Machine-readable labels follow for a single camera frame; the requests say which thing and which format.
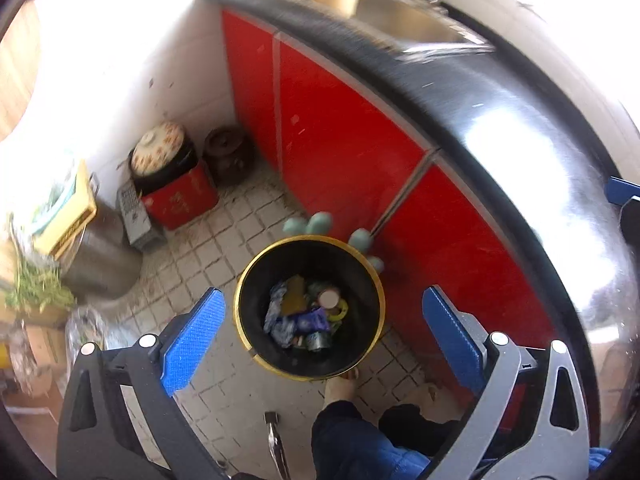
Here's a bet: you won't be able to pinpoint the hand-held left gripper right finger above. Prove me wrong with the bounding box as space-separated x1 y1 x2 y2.
421 285 591 480

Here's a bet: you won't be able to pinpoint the stainless steel sink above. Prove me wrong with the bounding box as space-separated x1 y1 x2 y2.
260 0 493 63

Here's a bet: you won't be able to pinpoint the metal grater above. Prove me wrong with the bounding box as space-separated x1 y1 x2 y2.
116 182 168 251

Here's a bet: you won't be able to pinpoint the teal rubber glove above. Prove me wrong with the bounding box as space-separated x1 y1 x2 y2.
282 211 333 237
347 228 385 273

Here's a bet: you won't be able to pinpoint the clear plastic bag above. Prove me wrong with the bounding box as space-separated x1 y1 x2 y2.
65 305 108 351

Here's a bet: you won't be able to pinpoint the red printed box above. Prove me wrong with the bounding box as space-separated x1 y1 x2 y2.
140 160 220 231

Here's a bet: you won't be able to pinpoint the cardboard box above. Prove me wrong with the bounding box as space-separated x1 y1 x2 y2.
0 320 68 401

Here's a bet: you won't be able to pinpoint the stainless steel pot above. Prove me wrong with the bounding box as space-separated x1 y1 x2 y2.
62 200 143 301

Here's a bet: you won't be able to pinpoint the metal rod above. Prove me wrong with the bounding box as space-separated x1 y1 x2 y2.
264 410 291 480

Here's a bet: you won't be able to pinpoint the wooden board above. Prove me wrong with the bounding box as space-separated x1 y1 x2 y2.
0 0 41 141

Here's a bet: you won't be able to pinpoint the person's left leg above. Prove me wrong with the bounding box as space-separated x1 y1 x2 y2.
311 375 431 480

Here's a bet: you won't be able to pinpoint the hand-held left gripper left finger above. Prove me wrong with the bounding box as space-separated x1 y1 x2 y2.
56 287 231 480

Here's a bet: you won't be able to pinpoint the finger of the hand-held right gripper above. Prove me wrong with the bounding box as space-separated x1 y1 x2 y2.
604 176 640 241

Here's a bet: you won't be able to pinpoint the brown ceramic jar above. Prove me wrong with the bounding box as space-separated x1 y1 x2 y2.
202 125 256 186

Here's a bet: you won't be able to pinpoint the person's right leg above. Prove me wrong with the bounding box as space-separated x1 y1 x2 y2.
377 385 471 456

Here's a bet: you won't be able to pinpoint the black bin with gold rim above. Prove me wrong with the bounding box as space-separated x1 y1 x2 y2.
233 235 387 382

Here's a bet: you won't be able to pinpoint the green vegetables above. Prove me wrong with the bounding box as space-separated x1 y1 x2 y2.
5 255 76 313

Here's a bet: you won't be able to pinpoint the person's leg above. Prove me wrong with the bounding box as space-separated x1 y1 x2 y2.
311 375 431 480
377 385 471 456

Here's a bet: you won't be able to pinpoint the red cabinet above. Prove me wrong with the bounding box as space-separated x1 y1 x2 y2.
220 7 558 426

